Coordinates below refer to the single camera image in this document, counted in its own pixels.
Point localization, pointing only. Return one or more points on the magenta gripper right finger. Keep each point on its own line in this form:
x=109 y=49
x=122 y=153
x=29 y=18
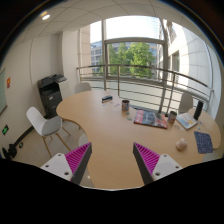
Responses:
x=153 y=166

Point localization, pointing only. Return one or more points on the white patterned mug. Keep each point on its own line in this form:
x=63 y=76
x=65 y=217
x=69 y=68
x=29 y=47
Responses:
x=172 y=116

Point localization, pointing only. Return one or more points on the whiteboard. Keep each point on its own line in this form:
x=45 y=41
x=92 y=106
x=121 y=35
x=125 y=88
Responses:
x=3 y=102

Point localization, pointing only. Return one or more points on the dark blue mouse pad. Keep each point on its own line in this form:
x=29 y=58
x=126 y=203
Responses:
x=204 y=142

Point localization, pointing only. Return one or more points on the small black box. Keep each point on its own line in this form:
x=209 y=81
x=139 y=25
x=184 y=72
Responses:
x=107 y=98

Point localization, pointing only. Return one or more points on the metal railing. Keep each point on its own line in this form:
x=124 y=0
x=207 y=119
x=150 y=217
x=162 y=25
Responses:
x=151 y=87

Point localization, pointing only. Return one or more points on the white computer mouse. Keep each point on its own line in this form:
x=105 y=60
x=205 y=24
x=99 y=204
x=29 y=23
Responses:
x=181 y=144

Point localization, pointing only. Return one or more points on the green exit sign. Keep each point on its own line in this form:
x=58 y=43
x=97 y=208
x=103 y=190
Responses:
x=5 y=130

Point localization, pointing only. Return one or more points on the black printer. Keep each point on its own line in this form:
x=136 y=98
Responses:
x=50 y=93

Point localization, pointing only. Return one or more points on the red wall sign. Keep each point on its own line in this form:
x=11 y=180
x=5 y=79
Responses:
x=8 y=82

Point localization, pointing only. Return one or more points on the ceiling light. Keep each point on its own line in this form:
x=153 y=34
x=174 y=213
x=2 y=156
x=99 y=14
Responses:
x=45 y=15

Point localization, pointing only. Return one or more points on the white chair behind table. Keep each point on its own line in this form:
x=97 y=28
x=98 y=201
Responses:
x=81 y=87

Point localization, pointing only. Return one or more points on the white chair with wooden legs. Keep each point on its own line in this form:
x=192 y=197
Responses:
x=46 y=127

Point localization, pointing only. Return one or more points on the white chair right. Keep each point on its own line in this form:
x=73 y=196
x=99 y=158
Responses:
x=186 y=103

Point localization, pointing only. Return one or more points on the red magazine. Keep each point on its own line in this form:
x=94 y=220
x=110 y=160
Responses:
x=150 y=118

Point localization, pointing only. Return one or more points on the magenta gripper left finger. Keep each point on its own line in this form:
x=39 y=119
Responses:
x=70 y=166

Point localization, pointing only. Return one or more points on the black speaker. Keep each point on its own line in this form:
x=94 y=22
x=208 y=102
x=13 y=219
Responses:
x=198 y=110

